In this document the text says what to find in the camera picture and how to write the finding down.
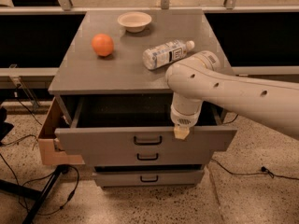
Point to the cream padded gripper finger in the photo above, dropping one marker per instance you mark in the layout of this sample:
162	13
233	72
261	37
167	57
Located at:
181	132

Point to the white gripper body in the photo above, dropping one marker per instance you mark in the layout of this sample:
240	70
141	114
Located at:
184	119

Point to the grey top drawer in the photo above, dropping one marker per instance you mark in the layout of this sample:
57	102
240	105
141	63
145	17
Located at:
140	126

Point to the grey drawer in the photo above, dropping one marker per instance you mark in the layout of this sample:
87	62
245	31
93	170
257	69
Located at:
142	158
149	178
140	126

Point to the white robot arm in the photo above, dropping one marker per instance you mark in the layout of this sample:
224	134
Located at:
197	79

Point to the grey bottom drawer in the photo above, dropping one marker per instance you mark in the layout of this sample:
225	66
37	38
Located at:
149	178

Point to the grey middle drawer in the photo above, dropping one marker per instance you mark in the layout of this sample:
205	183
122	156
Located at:
142	158

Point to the grey drawer cabinet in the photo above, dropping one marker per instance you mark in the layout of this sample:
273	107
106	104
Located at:
83	73

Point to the clear plastic water bottle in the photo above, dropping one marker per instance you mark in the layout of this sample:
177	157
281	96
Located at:
166	53

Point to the white paper bowl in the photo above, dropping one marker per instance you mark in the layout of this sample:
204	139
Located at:
134	22

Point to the orange fruit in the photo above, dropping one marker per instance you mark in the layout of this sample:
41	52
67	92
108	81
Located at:
102	44

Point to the cardboard box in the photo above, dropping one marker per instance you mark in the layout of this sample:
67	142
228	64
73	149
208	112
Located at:
51	151

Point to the black tripod stand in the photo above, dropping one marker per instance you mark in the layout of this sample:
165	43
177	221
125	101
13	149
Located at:
38	196

